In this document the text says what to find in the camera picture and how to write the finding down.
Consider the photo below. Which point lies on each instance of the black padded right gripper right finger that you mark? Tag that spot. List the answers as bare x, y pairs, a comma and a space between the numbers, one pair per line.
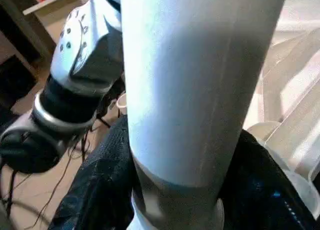
262, 195

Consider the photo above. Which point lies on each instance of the white shelf board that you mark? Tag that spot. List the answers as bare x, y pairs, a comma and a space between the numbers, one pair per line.
50, 7

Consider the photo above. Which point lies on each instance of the white plastic table top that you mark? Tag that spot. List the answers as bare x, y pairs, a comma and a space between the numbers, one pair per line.
295, 64

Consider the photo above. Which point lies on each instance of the dark wooden shelf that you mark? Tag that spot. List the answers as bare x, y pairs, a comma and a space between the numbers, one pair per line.
15, 27

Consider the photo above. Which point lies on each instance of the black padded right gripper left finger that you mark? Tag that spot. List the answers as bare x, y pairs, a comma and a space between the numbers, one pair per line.
100, 190

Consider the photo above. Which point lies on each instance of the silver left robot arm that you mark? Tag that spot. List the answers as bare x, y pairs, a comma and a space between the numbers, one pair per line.
75, 64

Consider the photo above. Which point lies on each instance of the white plastic table leg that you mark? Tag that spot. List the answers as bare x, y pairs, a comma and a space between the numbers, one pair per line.
200, 89

